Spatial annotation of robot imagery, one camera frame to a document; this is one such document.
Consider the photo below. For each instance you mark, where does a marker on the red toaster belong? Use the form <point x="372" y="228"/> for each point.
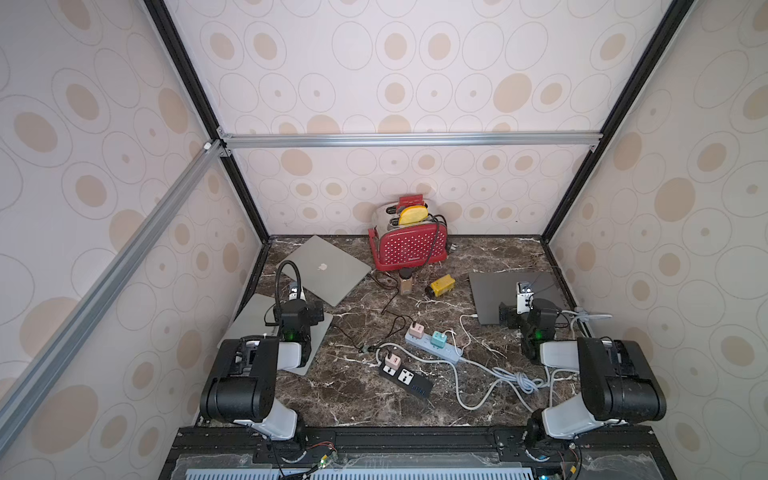
<point x="396" y="247"/>

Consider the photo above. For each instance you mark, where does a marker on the brown wooden block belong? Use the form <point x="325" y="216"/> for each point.
<point x="405" y="281"/>

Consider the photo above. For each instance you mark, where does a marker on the red toy bread slice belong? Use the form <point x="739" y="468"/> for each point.
<point x="409" y="201"/>

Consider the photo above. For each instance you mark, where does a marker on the dark grey laptop right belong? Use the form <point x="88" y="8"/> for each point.
<point x="489" y="290"/>

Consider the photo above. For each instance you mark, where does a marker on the yellow plug adapter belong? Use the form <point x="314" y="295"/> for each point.
<point x="440" y="286"/>

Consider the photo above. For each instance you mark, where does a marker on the silver laptop front left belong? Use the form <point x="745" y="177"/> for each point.
<point x="251" y="322"/>

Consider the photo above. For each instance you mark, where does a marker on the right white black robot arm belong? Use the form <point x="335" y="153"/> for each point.
<point x="617" y="384"/>

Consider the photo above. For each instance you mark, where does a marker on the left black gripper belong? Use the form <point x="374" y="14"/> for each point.
<point x="297" y="310"/>

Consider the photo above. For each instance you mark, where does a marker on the yellow toy bread slice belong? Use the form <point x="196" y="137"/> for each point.
<point x="414" y="214"/>

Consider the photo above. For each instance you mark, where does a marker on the black power strip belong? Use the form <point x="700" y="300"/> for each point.
<point x="413" y="383"/>

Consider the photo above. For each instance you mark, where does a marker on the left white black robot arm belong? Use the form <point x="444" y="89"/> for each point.
<point x="241" y="386"/>

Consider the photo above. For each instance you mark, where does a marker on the silver laptop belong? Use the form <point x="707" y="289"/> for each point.
<point x="327" y="271"/>
<point x="251" y="322"/>

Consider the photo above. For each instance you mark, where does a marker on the green charger on white strip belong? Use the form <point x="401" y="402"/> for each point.
<point x="438" y="339"/>

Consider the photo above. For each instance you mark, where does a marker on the white power strip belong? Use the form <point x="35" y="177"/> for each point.
<point x="444" y="350"/>

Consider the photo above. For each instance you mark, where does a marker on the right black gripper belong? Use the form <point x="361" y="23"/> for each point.
<point x="534" y="315"/>

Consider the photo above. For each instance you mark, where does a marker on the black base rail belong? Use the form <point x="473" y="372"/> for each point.
<point x="417" y="452"/>

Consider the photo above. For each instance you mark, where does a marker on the back aluminium rail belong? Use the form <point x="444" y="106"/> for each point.
<point x="392" y="140"/>

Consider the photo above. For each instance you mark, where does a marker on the left aluminium rail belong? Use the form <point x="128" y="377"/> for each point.
<point x="45" y="370"/>

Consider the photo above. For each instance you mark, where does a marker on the silver laptop back left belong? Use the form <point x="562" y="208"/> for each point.
<point x="327" y="271"/>

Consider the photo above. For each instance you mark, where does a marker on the aluminium rail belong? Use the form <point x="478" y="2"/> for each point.
<point x="392" y="140"/>
<point x="45" y="370"/>

